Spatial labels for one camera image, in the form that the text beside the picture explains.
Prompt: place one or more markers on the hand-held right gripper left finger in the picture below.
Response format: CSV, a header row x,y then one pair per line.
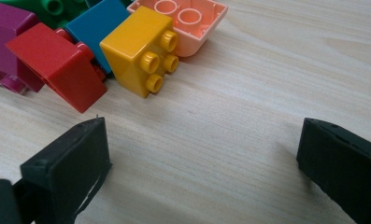
x,y
64,174

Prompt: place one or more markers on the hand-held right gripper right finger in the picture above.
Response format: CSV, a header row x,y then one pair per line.
x,y
345,168

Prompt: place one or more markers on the red toy block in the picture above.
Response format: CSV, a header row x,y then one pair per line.
x,y
58,65

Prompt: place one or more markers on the yellow toy block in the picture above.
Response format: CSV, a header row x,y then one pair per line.
x,y
130,43

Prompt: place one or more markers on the blue toy block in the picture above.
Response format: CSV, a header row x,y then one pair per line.
x,y
92,28

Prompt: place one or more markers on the purple toy block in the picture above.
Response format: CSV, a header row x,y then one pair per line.
x,y
2,37

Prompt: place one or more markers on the green toy block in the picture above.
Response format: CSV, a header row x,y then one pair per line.
x,y
54,9

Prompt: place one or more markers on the salmon pink toy block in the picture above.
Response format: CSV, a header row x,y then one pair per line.
x,y
198,34

